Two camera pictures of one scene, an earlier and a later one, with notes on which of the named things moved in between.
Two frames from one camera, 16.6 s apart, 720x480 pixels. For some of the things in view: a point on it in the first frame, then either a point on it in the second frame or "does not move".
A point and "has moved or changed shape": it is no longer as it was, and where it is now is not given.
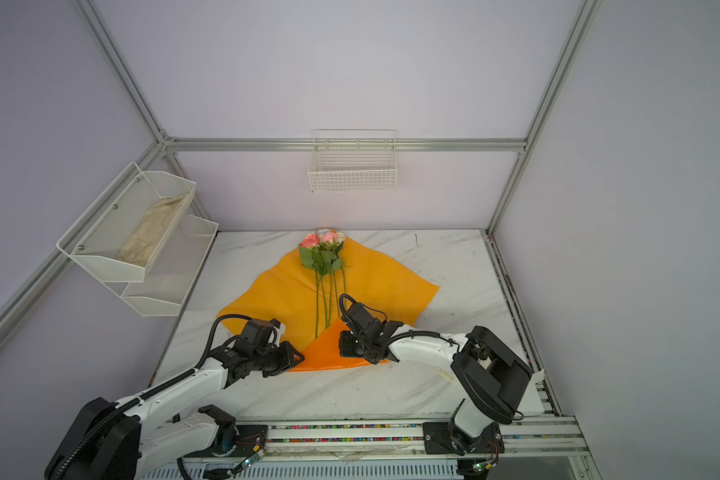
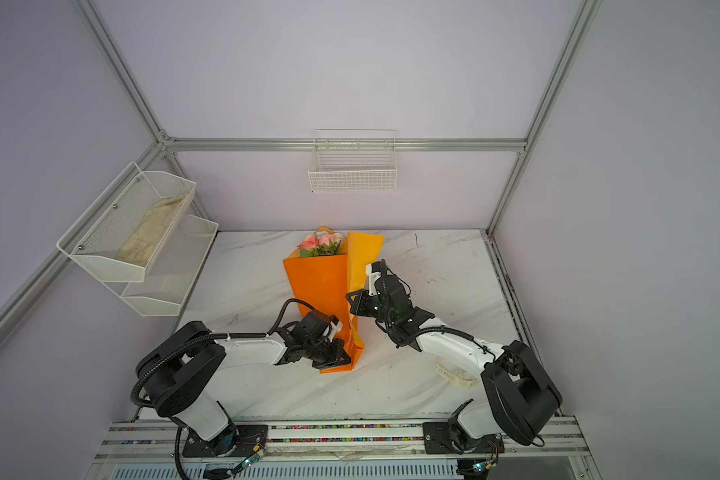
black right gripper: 344,350 -> 358,306
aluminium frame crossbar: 344,144 does not move
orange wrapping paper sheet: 308,304 has moved or changed shape
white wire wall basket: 353,161 does not move
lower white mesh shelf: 172,272 does not move
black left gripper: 288,361 -> 338,353
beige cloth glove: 140,244 does not move
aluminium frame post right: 583,21 does not move
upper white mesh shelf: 125,227 does not move
